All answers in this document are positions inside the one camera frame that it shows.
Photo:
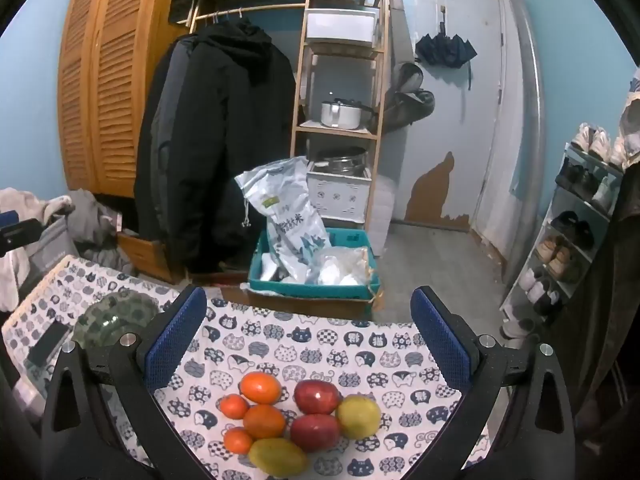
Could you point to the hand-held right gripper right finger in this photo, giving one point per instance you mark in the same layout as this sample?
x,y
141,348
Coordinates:
x,y
442,340

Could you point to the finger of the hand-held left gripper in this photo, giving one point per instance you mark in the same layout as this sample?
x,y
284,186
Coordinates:
x,y
7,218
20,235

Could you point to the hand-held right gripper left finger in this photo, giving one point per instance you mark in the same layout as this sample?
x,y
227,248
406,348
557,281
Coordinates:
x,y
175,340

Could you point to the green glass bowl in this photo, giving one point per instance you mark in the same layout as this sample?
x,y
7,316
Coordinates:
x,y
115,315

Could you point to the small orange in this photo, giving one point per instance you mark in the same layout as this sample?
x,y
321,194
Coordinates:
x,y
234,406
237,440

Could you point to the large orange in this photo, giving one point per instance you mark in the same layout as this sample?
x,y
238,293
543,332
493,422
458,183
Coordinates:
x,y
260,387
264,421

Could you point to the red apple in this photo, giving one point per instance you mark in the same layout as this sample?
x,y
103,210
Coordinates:
x,y
316,396
315,432

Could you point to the grey fabric bag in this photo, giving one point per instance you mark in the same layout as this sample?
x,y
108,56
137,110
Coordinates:
x,y
50,255

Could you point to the grey sweatshirt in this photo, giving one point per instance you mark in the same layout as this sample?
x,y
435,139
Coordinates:
x,y
95,225

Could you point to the wooden drawer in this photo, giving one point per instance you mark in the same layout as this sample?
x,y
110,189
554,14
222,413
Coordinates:
x,y
145,255

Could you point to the teal box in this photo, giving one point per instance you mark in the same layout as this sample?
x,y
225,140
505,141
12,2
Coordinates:
x,y
280,287

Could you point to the clear plastic bag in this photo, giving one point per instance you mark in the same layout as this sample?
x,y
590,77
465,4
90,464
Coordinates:
x,y
345,267

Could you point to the cat print tablecloth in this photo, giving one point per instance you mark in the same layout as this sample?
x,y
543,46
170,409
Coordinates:
x,y
300,340

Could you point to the cardboard box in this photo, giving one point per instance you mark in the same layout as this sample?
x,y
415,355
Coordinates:
x,y
300,306

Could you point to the shoe rack with shoes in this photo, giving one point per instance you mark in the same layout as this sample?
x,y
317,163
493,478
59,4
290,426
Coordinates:
x,y
560,260

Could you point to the white rice bag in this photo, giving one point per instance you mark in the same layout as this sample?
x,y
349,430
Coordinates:
x,y
290,220

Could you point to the wooden louvered wardrobe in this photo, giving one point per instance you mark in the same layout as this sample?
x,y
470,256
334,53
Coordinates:
x,y
110,85

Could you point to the dark grey jacket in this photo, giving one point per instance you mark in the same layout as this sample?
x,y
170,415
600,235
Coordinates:
x,y
160,125

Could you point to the white shoe rack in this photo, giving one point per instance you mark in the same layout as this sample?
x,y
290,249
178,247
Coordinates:
x,y
552,200

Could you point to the white drawer basket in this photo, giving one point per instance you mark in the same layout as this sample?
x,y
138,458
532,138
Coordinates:
x,y
337,195

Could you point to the steel steamer pot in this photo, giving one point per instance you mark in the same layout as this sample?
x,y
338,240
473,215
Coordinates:
x,y
340,160

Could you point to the black hooded jacket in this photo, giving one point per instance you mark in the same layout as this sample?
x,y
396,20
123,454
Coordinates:
x,y
225,135

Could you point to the pale blue door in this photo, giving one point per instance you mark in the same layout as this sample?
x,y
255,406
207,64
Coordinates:
x,y
460,110

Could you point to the wooden shelf rack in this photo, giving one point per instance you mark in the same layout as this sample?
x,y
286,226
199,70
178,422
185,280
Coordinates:
x,y
335,132

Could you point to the olive green hanging bag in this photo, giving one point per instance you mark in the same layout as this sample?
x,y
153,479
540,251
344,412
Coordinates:
x,y
405,105

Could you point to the grey metal pipe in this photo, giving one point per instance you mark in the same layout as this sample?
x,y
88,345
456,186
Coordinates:
x,y
530,110

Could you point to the dark blue umbrella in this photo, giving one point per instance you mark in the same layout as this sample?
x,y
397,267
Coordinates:
x,y
445,50

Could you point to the large white storage box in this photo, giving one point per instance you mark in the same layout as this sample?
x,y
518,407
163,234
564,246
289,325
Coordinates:
x,y
342,27

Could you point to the wooden clothes rail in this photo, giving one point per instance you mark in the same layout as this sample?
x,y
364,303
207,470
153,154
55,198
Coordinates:
x,y
260,7

